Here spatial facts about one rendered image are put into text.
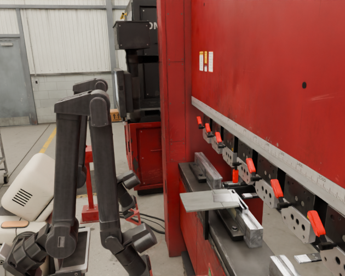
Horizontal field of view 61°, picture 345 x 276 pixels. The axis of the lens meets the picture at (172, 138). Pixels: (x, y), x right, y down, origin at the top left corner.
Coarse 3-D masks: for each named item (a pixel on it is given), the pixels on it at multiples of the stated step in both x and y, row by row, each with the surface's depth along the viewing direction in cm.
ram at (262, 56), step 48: (192, 0) 196; (240, 0) 118; (288, 0) 84; (336, 0) 66; (192, 48) 205; (240, 48) 121; (288, 48) 86; (336, 48) 67; (240, 96) 125; (288, 96) 88; (336, 96) 68; (288, 144) 90; (336, 144) 69
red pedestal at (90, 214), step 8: (88, 152) 289; (88, 160) 291; (88, 168) 301; (88, 176) 304; (88, 184) 306; (88, 192) 308; (88, 200) 311; (88, 208) 315; (96, 208) 316; (88, 216) 309; (96, 216) 311
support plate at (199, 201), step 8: (192, 192) 155; (200, 192) 155; (208, 192) 154; (216, 192) 154; (224, 192) 154; (184, 200) 146; (192, 200) 146; (200, 200) 146; (208, 200) 146; (192, 208) 139; (200, 208) 139; (208, 208) 139; (216, 208) 139; (224, 208) 140
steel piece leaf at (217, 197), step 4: (212, 196) 146; (216, 196) 150; (220, 196) 150; (224, 196) 149; (228, 196) 149; (216, 200) 145; (220, 200) 145; (224, 200) 145; (228, 200) 145; (232, 200) 145
